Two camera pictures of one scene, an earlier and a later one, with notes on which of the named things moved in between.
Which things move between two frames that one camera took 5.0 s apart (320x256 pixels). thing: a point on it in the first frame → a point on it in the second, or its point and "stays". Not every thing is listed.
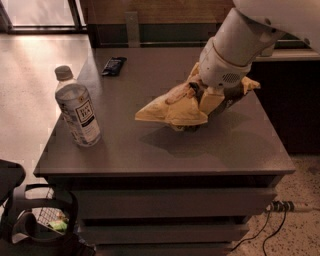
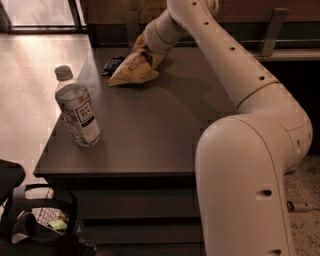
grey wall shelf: (289, 54) stays
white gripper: (218, 70) → (152, 37)
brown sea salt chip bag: (183, 104) → (136, 69)
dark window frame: (7, 23) stays
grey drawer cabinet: (149, 189) stays
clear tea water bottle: (77, 107) stays
